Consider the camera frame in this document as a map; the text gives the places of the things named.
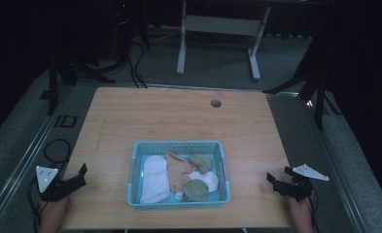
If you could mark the large white sock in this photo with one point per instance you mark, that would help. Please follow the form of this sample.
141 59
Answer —
154 178

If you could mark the person's right hand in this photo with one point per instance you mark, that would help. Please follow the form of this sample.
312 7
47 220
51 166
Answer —
300 215

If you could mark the beige sock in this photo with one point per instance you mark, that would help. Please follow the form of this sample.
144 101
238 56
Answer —
179 171

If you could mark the person's left hand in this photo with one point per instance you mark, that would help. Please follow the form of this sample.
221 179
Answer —
53 214

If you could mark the black metal stand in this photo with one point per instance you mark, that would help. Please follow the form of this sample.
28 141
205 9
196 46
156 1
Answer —
53 84
319 93

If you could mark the green sock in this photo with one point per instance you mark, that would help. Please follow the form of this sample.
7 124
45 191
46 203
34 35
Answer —
202 161
195 191

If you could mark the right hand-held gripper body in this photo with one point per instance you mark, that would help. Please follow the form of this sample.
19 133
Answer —
298 186

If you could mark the small white sock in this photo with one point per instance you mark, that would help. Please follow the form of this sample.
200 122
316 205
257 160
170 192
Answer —
209 180

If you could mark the round table grommet hole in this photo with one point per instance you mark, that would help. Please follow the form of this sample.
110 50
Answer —
215 104

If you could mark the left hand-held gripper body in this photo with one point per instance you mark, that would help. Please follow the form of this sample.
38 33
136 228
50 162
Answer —
51 189

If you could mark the blue plastic basket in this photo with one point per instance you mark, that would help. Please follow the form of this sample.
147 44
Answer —
179 147

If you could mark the white metal table frame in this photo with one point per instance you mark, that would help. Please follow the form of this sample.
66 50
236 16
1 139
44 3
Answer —
221 25

